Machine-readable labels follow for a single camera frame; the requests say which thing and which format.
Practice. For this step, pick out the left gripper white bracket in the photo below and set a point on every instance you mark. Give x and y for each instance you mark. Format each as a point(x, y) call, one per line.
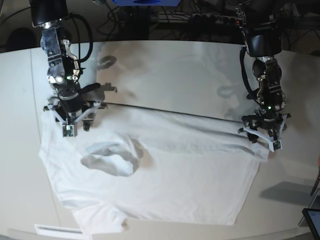
point(265, 127)

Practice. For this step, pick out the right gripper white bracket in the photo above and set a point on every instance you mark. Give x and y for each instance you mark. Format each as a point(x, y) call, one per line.
point(70, 106)

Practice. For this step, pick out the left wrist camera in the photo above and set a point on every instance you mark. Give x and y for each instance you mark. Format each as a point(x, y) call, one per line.
point(275, 145)

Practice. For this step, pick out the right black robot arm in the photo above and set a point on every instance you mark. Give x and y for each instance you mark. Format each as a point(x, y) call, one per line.
point(64, 68)

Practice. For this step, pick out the white label strip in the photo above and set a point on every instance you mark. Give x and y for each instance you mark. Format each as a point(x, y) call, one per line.
point(41, 227)

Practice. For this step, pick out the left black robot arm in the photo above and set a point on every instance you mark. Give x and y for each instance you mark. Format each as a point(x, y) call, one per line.
point(241, 83)

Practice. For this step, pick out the white T-shirt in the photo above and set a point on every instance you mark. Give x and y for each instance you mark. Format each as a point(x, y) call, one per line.
point(150, 165)

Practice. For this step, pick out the blue box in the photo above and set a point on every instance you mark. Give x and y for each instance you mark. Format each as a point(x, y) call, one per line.
point(127, 3)

